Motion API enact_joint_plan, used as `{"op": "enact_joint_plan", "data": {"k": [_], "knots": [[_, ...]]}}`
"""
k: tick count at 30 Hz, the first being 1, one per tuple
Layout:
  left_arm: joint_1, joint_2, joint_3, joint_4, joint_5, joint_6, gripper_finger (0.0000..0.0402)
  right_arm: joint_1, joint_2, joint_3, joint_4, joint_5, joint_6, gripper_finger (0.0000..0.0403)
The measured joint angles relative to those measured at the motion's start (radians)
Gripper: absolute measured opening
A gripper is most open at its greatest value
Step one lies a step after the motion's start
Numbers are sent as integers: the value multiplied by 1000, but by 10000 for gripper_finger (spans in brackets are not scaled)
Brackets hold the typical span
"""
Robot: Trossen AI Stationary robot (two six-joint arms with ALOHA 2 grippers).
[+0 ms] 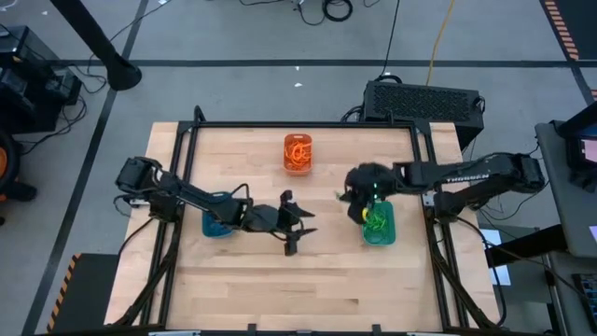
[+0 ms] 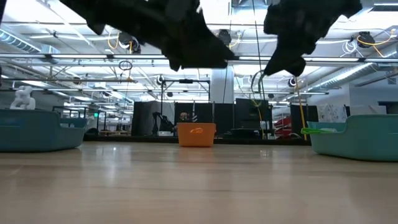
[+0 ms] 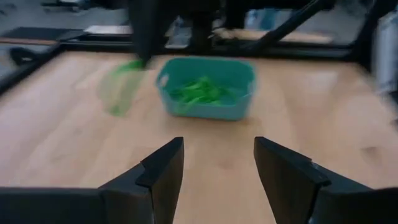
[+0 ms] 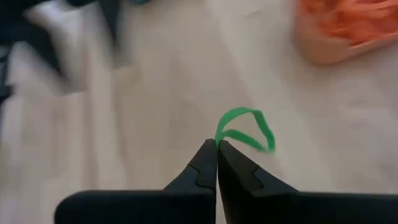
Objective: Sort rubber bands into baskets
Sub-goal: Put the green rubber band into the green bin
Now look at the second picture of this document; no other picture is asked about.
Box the orange plastic basket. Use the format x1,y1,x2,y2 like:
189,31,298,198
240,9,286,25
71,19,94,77
177,122,217,148

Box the white patterned fabric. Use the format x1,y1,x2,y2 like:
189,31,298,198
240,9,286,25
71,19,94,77
317,104,349,124

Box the silver air duct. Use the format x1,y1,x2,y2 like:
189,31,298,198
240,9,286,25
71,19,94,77
0,30,43,54
306,62,398,91

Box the yellow extension cord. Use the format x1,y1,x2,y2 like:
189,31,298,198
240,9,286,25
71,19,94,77
251,98,266,141

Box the black partition panel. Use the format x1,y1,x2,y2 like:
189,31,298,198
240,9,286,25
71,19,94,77
194,103,215,124
132,101,147,137
214,104,234,134
174,103,194,124
290,105,320,141

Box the black aluminium table frame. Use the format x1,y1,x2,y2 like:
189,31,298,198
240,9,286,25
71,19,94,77
82,136,312,146

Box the thin black cable coil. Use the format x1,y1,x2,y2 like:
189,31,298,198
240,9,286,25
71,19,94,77
118,60,134,72

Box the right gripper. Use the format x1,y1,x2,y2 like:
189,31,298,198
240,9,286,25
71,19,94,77
263,0,330,78

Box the blue plastic basket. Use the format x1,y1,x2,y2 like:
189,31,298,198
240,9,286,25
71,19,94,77
0,108,88,153

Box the yellow power cable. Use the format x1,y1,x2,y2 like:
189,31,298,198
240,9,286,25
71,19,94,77
294,76,308,141

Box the red rack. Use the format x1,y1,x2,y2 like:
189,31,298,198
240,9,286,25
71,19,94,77
273,116,293,138

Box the teal plastic basket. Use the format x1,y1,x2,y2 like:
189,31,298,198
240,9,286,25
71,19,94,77
307,114,398,162

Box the black power cable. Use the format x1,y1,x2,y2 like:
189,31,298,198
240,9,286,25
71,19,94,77
251,0,267,100

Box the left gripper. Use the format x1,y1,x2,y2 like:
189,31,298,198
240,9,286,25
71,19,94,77
136,0,236,72

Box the white humanoid figure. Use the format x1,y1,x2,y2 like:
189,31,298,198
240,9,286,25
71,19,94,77
9,86,37,111

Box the black camera rig frame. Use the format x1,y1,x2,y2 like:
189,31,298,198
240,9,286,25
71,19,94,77
160,78,211,138

